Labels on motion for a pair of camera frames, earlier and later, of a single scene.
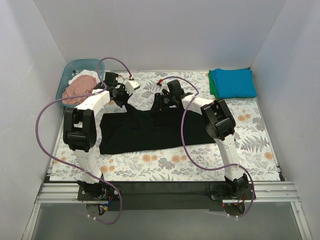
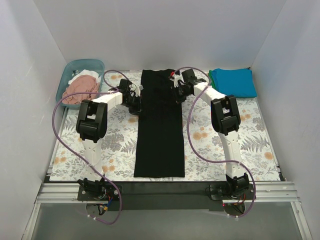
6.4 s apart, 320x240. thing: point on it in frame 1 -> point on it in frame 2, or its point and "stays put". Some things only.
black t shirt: (122, 130) -> (159, 146)
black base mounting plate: (167, 196) stays put
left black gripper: (122, 95) -> (135, 103)
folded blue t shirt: (235, 83) stays put
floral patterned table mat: (198, 162) stays put
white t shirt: (88, 72) stays put
